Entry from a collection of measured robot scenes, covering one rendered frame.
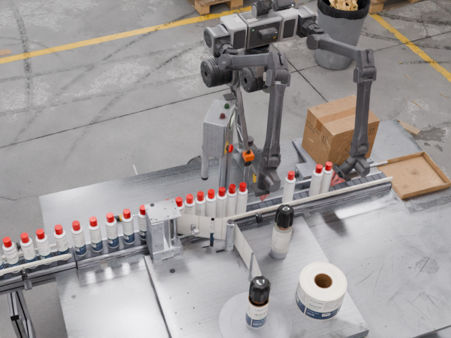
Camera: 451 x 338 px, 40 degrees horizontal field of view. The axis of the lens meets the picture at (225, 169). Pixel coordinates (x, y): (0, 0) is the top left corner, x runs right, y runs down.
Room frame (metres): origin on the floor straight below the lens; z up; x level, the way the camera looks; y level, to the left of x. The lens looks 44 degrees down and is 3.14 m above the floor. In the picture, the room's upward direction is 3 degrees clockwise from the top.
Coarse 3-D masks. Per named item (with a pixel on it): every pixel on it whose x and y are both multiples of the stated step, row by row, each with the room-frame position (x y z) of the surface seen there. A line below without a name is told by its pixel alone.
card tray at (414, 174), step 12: (408, 156) 2.56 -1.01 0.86; (420, 156) 2.59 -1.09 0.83; (384, 168) 2.47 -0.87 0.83; (396, 168) 2.48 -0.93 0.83; (408, 168) 2.49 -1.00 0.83; (420, 168) 2.49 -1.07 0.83; (432, 168) 2.50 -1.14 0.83; (396, 180) 2.39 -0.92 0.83; (408, 180) 2.39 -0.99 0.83; (420, 180) 2.40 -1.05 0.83; (432, 180) 2.40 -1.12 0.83; (444, 180) 2.40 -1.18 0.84; (396, 192) 2.30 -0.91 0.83; (408, 192) 2.26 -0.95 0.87; (420, 192) 2.29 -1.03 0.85
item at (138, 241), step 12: (360, 180) 2.32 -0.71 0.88; (372, 180) 2.33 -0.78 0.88; (300, 192) 2.21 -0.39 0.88; (348, 192) 2.23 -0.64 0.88; (252, 204) 2.11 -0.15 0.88; (264, 204) 2.11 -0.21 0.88; (276, 204) 2.12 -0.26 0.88; (300, 204) 2.13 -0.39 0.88; (252, 216) 2.03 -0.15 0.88; (120, 240) 1.83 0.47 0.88; (108, 252) 1.75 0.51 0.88
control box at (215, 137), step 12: (216, 108) 2.11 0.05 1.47; (204, 120) 2.02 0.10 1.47; (216, 120) 2.03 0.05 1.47; (228, 120) 2.04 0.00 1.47; (204, 132) 2.01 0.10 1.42; (216, 132) 2.00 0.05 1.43; (228, 132) 2.05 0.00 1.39; (204, 144) 2.01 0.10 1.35; (216, 144) 2.00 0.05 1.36; (228, 144) 2.06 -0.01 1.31; (216, 156) 2.00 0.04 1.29
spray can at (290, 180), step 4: (288, 172) 2.14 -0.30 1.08; (292, 172) 2.14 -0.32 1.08; (288, 176) 2.13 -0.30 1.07; (292, 176) 2.12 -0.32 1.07; (288, 180) 2.12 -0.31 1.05; (292, 180) 2.12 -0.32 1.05; (288, 184) 2.11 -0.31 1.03; (292, 184) 2.11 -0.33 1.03; (284, 188) 2.13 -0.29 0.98; (288, 188) 2.11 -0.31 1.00; (292, 188) 2.12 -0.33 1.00; (284, 192) 2.13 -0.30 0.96; (288, 192) 2.11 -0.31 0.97; (292, 192) 2.12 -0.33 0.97; (284, 196) 2.12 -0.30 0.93; (288, 196) 2.11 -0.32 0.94; (292, 196) 2.12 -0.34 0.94; (284, 200) 2.12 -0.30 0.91; (288, 200) 2.11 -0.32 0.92; (292, 200) 2.13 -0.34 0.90
